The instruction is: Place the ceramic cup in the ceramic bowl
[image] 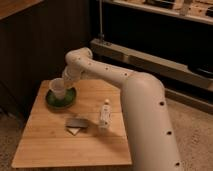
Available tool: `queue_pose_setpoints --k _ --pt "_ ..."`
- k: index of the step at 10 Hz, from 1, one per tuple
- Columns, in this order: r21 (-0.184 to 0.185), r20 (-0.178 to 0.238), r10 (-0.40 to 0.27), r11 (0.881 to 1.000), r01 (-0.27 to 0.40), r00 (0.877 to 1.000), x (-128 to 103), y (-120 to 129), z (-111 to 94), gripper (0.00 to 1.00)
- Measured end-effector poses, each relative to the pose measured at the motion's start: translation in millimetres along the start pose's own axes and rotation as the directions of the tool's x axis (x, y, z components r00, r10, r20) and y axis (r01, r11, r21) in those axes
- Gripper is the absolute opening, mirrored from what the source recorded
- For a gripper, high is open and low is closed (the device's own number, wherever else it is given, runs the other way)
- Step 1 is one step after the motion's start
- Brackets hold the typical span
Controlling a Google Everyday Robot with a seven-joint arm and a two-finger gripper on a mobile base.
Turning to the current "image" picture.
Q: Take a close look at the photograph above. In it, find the white ceramic cup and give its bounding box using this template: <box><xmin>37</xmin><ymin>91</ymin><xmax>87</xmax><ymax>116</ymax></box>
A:
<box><xmin>49</xmin><ymin>78</ymin><xmax>66</xmax><ymax>100</ymax></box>

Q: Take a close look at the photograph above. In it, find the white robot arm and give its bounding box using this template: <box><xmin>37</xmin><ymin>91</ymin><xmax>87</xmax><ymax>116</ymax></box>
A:
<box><xmin>62</xmin><ymin>47</ymin><xmax>184</xmax><ymax>171</ymax></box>

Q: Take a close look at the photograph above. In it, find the small clear plastic bottle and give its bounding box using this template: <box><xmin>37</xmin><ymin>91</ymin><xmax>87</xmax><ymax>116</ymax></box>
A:
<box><xmin>99</xmin><ymin>99</ymin><xmax>111</xmax><ymax>129</ymax></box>

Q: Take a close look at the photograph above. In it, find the wooden folding table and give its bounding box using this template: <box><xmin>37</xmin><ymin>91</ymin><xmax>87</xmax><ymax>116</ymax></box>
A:
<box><xmin>12</xmin><ymin>79</ymin><xmax>131</xmax><ymax>168</ymax></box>

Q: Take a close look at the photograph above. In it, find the thin metal pole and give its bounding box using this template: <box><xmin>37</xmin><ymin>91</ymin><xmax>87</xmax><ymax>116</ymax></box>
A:
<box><xmin>99</xmin><ymin>0</ymin><xmax>104</xmax><ymax>43</ymax></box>

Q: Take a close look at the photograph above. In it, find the metal shelf rack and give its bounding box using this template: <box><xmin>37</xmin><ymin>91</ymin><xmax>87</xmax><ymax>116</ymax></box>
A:
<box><xmin>90</xmin><ymin>0</ymin><xmax>213</xmax><ymax>114</ymax></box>

